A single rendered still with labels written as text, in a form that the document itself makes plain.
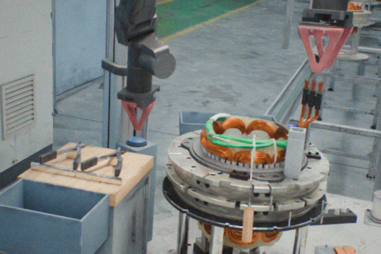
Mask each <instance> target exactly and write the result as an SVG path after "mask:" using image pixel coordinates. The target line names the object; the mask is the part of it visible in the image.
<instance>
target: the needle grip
mask: <svg viewBox="0 0 381 254"><path fill-rule="evenodd" d="M253 217H254V207H253V206H251V207H248V206H245V207H244V214H243V231H242V241H243V242H251V240H252V233H253Z"/></svg>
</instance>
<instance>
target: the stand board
mask: <svg viewBox="0 0 381 254"><path fill-rule="evenodd" d="M76 145H77V143H74V142H69V143H68V144H67V145H65V146H63V147H62V148H60V149H59V150H62V149H66V148H69V147H73V146H76ZM59 150H57V151H59ZM115 151H116V150H113V149H106V148H102V147H95V146H87V147H85V148H83V149H82V150H81V162H83V161H85V160H88V159H89V158H92V157H94V156H96V157H100V156H104V155H107V154H111V153H115ZM121 157H122V158H124V160H123V167H122V170H121V173H120V176H119V178H122V186H118V185H112V184H106V183H102V182H98V181H92V180H85V179H79V178H76V177H68V176H62V175H56V174H52V173H48V172H43V171H36V170H31V169H28V170H27V171H25V172H24V173H23V174H21V175H19V176H18V180H20V179H22V178H28V179H30V180H37V181H43V182H47V183H53V184H59V185H66V186H70V187H76V188H82V189H89V190H90V191H91V190H92V191H96V192H102V193H108V194H110V204H109V206H112V207H116V205H118V204H119V202H120V201H121V200H122V199H123V198H124V197H125V196H126V195H127V194H128V193H129V192H130V190H131V189H133V188H134V187H135V186H136V185H137V183H138V182H139V181H141V179H142V178H143V177H144V176H145V175H146V174H147V173H148V172H149V171H150V170H151V168H152V167H153V162H154V157H153V156H149V155H142V154H135V153H132V152H126V153H125V154H123V155H121ZM73 161H74V159H71V158H66V154H62V155H59V156H57V159H54V160H52V161H49V162H46V163H44V164H48V165H52V166H56V167H62V168H69V169H73ZM108 162H109V159H107V160H104V161H102V162H98V164H97V165H95V166H93V167H92V168H89V169H87V170H85V171H86V172H92V173H99V174H103V175H109V176H113V177H114V176H115V167H116V166H110V165H108Z"/></svg>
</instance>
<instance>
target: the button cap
mask: <svg viewBox="0 0 381 254"><path fill-rule="evenodd" d="M128 143H131V144H132V145H141V144H144V143H145V139H144V138H142V137H130V138H129V139H128Z"/></svg>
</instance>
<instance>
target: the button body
mask: <svg viewBox="0 0 381 254"><path fill-rule="evenodd" d="M127 140H128V139H126V140H124V141H120V142H116V146H115V150H117V149H118V148H120V151H125V150H127V149H129V151H128V152H132V153H135V154H142V155H149V156H153V157H154V162H153V167H152V168H151V183H150V206H149V218H148V230H147V242H149V241H151V240H152V239H153V219H154V197H155V175H156V164H157V152H158V144H157V143H153V142H151V141H147V140H146V141H147V142H148V143H147V145H146V146H144V147H130V146H128V145H127V144H126V141H127Z"/></svg>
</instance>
